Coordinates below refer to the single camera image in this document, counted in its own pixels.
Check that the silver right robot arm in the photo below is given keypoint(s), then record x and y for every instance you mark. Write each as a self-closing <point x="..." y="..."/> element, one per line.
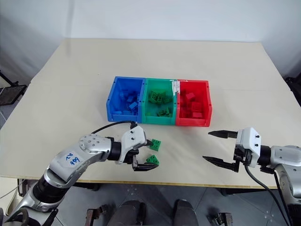
<point x="285" y="160"/>

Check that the white tape strip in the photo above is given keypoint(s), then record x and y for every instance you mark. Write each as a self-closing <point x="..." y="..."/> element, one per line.
<point x="175" y="87"/>

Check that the blue plastic bin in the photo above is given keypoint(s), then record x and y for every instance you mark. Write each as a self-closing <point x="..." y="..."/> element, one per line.
<point x="113" y="101"/>

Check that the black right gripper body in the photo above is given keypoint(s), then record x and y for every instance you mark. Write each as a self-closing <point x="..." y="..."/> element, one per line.
<point x="242" y="155"/>

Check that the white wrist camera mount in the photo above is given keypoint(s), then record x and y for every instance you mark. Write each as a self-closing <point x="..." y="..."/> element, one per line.
<point x="250" y="143"/>
<point x="134" y="137"/>

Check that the red plastic bin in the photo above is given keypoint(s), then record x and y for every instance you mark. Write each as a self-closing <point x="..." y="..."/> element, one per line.
<point x="204" y="99"/>

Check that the red toy block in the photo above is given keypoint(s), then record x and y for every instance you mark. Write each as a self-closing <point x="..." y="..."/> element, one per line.
<point x="185" y="110"/>
<point x="190" y="96"/>
<point x="197" y="115"/>

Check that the green toy block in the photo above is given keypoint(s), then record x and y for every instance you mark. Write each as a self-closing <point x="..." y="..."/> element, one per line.
<point x="164" y="112"/>
<point x="155" y="144"/>
<point x="155" y="96"/>
<point x="148" y="114"/>
<point x="153" y="160"/>

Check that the black equipment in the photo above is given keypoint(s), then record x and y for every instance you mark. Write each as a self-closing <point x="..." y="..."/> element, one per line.
<point x="294" y="89"/>

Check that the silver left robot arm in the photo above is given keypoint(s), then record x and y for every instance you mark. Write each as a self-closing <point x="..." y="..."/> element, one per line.
<point x="70" y="162"/>

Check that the dark rounded shape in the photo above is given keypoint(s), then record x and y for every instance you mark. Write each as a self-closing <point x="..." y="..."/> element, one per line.
<point x="185" y="213"/>
<point x="130" y="213"/>

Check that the rusty metal bracket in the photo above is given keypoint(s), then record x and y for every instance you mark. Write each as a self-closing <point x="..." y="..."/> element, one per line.
<point x="95" y="214"/>
<point x="221" y="219"/>

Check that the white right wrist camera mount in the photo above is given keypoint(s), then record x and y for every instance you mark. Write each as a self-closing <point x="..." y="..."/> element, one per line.
<point x="250" y="143"/>

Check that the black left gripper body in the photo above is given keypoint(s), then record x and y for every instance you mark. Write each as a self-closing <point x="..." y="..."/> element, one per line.
<point x="131" y="158"/>

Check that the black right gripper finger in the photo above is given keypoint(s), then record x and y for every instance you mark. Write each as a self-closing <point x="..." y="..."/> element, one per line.
<point x="221" y="163"/>
<point x="223" y="134"/>

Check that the black metal stand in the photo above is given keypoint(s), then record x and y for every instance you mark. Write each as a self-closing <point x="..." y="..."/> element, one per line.
<point x="9" y="93"/>

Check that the green plastic bin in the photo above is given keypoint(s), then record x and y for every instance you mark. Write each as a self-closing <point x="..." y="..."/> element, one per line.
<point x="169" y="84"/>

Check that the black table leg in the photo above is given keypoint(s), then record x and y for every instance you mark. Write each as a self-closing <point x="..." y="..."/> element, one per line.
<point x="88" y="186"/>
<point x="227" y="191"/>

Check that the blue toy block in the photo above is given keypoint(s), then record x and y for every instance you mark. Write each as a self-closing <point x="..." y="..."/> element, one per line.
<point x="117" y="113"/>
<point x="133" y="106"/>

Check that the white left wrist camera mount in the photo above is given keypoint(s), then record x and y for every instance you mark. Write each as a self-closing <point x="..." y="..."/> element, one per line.
<point x="134" y="137"/>

